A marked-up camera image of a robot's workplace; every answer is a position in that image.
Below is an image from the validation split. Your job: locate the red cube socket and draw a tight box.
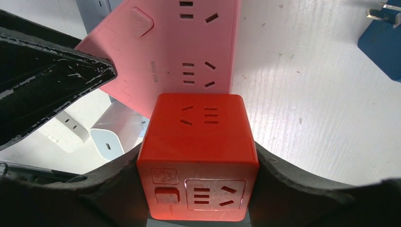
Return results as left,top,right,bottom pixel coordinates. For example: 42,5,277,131
137,93,259,221

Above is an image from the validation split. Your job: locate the small white usb charger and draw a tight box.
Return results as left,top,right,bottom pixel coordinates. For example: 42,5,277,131
89,101,149,161

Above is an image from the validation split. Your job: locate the light blue power strip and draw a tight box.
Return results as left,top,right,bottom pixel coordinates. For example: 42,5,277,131
76,0,149,138

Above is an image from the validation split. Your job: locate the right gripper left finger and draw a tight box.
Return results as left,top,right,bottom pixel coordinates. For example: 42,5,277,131
0,146,149,227

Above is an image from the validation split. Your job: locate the blue cube socket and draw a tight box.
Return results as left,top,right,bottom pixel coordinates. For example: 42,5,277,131
357,0,401,83

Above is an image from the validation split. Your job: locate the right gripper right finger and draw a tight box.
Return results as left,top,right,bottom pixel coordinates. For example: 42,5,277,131
249,144,401,227

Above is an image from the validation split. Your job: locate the pink power strip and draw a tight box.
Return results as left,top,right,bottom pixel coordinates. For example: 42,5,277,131
76,0,242,117

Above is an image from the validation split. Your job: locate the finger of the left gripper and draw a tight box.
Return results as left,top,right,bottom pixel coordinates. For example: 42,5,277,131
0,10,117,149

